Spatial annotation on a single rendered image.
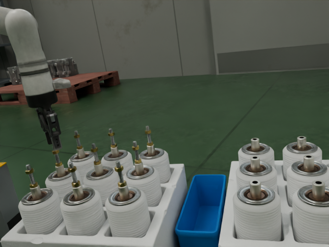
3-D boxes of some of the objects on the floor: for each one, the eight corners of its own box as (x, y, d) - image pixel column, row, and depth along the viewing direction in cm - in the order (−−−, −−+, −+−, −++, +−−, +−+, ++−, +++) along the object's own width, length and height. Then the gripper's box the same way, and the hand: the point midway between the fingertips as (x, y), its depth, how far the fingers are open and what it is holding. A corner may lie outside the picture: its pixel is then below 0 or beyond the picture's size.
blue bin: (222, 273, 78) (217, 233, 74) (179, 269, 81) (173, 231, 77) (229, 205, 105) (226, 174, 101) (197, 205, 108) (193, 174, 104)
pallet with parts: (123, 83, 390) (117, 51, 378) (64, 105, 310) (55, 65, 298) (47, 86, 463) (40, 60, 451) (-16, 105, 384) (-26, 73, 372)
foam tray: (165, 312, 69) (152, 246, 64) (19, 297, 80) (-2, 239, 74) (190, 210, 105) (184, 163, 100) (88, 209, 115) (77, 166, 110)
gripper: (19, 90, 85) (35, 144, 90) (30, 96, 73) (47, 158, 78) (47, 84, 89) (60, 136, 94) (61, 88, 76) (76, 148, 81)
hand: (54, 141), depth 85 cm, fingers open, 6 cm apart
